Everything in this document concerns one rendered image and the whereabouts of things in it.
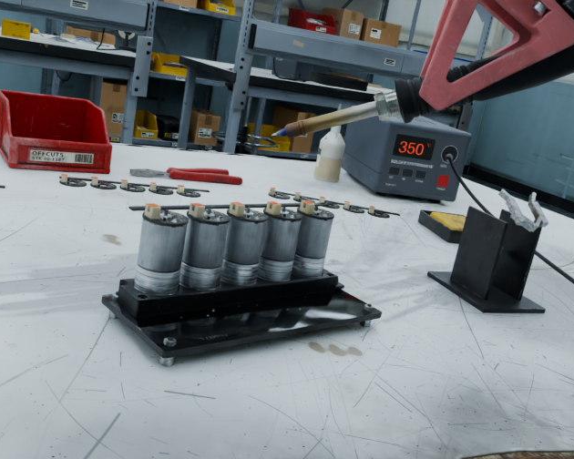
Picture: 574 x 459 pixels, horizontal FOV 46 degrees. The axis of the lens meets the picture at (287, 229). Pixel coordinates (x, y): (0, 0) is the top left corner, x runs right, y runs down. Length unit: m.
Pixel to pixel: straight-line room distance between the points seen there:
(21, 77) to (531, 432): 4.63
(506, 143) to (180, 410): 6.24
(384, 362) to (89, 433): 0.18
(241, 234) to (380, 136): 0.48
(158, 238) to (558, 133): 5.84
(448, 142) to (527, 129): 5.49
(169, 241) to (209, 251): 0.03
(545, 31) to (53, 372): 0.29
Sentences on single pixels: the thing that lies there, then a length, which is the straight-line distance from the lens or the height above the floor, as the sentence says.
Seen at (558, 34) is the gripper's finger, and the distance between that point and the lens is 0.36.
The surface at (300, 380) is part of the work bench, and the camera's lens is 0.36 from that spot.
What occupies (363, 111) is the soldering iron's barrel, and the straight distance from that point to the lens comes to 0.38.
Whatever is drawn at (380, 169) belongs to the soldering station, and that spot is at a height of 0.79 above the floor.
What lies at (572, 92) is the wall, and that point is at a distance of 6.12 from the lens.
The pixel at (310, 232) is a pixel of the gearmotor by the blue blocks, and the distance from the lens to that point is 0.43.
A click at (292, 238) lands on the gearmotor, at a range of 0.42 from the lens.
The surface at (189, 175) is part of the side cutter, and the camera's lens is 0.75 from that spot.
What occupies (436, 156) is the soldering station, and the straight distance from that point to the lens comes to 0.86.
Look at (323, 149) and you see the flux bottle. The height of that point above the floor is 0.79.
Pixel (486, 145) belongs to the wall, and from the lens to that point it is 6.67.
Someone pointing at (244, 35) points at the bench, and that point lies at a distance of 2.97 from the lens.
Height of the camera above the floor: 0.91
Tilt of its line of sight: 15 degrees down
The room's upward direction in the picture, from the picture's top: 11 degrees clockwise
